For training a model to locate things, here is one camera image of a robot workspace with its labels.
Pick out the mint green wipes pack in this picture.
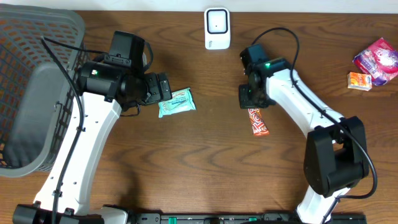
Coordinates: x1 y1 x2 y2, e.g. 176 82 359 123
159 88 196 118

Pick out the red orange chocolate bar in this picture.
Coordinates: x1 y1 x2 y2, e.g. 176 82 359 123
248 108 270 136

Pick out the orange white tissue pack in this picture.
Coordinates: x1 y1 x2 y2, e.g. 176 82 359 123
347 72 373 91

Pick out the red purple pad pack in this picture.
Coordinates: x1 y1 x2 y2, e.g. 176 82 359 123
353 37 397 86

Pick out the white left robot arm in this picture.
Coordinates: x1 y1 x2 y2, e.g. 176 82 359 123
12 61 172 224

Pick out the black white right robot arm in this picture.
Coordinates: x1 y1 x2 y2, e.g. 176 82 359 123
239 56 374 223

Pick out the white barcode scanner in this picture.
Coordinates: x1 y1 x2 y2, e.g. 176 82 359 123
204 7 231 50

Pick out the dark grey plastic basket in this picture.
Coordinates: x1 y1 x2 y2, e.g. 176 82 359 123
1 4 89 177

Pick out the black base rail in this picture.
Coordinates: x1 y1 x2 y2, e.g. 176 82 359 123
134 212 368 224

